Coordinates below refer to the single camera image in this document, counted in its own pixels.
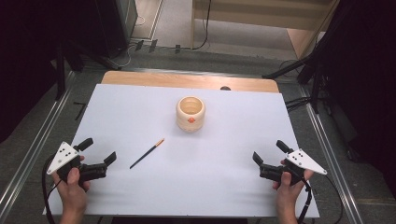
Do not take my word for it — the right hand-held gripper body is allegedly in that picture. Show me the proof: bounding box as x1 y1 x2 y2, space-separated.
259 148 329 187

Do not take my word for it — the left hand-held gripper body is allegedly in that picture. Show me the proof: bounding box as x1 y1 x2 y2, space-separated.
46 141 109 189

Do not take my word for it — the person's right hand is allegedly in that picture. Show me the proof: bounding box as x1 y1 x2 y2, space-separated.
272 159 316 216

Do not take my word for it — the person's left hand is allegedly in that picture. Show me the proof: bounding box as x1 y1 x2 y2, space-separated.
50 155 92 217

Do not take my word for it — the dark pencil with orange end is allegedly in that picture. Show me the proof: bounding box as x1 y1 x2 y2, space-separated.
129 137 165 170

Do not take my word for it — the white table mat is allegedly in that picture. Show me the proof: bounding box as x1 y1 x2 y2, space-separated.
42 83 320 219

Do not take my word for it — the beige wooden cup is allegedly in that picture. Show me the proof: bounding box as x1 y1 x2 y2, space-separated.
176 95 206 133

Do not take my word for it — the black tripod stand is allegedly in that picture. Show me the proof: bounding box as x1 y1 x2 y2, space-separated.
54 38 123 101
262 46 332 116

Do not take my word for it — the dark curtain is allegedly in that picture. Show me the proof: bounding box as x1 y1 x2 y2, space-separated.
323 0 396 200
0 0 68 145

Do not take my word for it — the dark cabinet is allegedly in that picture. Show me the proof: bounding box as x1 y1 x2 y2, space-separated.
94 0 138 59

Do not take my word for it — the light wooden shelf unit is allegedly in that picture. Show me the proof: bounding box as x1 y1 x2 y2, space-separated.
190 0 341 61

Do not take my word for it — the metal floor rail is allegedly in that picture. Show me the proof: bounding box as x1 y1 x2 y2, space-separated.
298 84 365 224
0 70 77 216

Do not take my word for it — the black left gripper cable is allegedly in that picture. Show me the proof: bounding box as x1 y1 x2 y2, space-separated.
41 154 64 224

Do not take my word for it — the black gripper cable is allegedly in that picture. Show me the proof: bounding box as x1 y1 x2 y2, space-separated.
41 154 64 224
295 176 314 224

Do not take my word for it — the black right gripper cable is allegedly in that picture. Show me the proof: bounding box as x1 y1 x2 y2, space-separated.
295 176 314 224

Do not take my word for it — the black floor cable bundle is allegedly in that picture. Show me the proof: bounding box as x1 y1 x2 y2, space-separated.
284 95 313 114

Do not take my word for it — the white floor cable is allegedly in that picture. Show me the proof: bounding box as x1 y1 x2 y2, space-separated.
116 14 147 68

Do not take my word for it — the black hanging cable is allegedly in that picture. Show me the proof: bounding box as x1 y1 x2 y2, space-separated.
191 0 213 51

